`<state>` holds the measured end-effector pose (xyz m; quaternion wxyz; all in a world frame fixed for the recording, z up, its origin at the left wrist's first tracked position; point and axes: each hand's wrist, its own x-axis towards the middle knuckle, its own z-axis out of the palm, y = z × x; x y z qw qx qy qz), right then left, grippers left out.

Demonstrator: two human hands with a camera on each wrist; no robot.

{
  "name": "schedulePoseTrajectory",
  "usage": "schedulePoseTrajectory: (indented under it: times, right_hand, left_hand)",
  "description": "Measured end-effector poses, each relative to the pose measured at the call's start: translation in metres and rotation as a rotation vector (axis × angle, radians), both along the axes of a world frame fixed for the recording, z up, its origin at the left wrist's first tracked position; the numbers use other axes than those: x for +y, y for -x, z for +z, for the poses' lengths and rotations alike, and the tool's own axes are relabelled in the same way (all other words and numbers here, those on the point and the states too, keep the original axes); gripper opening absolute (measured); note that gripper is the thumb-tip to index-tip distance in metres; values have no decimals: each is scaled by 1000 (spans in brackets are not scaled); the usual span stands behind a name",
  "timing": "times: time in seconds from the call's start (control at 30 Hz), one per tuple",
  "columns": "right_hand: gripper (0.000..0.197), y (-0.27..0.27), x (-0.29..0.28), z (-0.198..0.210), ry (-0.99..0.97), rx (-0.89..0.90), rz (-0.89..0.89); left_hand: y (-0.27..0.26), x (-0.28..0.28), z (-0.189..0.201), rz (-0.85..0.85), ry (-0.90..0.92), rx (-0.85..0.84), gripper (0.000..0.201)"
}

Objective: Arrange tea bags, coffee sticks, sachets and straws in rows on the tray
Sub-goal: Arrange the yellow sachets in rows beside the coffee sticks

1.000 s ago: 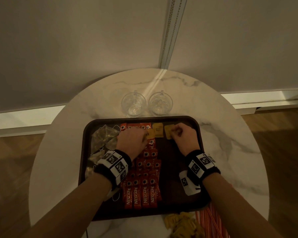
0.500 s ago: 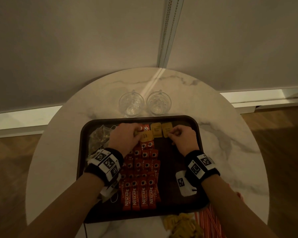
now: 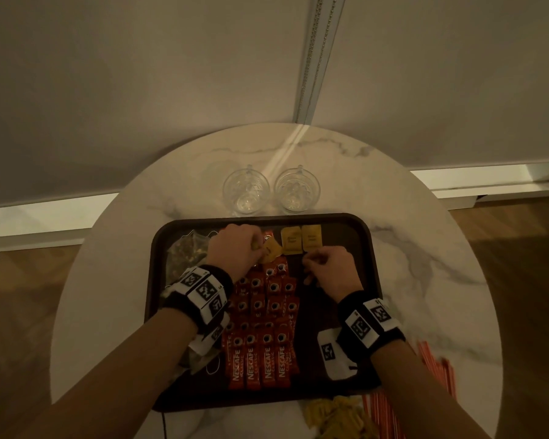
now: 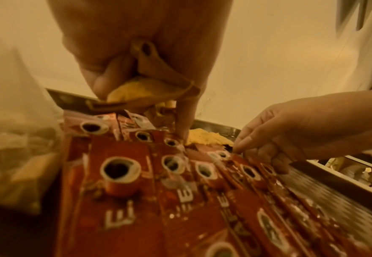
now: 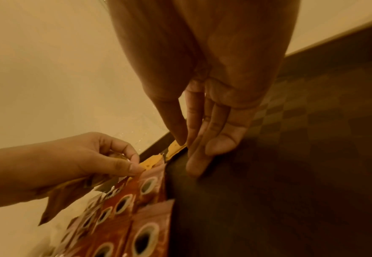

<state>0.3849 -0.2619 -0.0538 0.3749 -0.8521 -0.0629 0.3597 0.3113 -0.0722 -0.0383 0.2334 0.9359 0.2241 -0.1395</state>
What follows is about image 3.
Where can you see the person's right forearm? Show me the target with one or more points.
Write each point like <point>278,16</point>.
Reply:
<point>421,397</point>

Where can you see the clear glass cup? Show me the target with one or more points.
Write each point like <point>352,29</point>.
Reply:
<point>297,189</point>
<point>246,192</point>

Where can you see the black left wristband with markers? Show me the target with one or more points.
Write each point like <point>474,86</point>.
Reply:
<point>201,292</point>

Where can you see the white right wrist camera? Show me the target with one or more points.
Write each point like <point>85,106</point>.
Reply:
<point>331,354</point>

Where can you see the black right wristband with markers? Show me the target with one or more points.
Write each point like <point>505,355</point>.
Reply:
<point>366,324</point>

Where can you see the pile of yellow sachets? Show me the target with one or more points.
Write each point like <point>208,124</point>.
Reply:
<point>338,420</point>

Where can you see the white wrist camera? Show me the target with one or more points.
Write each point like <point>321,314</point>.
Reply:
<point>208,340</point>
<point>331,354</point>

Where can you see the pile of orange stick packets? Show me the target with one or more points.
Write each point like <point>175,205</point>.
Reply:
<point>439,365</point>

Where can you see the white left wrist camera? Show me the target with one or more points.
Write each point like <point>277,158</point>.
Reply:
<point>208,340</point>

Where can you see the round white marble table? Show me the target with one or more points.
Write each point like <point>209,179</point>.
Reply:
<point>36,219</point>

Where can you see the person's left forearm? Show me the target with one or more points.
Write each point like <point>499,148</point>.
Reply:
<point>110,384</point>

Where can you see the neat cluster of tea bags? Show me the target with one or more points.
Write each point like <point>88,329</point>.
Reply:
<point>183,256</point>

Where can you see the red Nescafe sachets group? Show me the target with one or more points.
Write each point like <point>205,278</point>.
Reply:
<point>265,361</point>

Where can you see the person's right hand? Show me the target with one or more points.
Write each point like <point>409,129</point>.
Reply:
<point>336,274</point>

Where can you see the dark brown tray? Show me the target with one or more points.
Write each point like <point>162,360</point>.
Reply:
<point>347,233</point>

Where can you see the person's left hand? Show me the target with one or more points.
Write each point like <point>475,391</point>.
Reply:
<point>233,251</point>

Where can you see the black wristband with markers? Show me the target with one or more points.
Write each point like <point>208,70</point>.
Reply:
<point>201,292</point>
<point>366,324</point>

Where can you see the perforated metal wall rail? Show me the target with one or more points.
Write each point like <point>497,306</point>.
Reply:
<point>318,54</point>

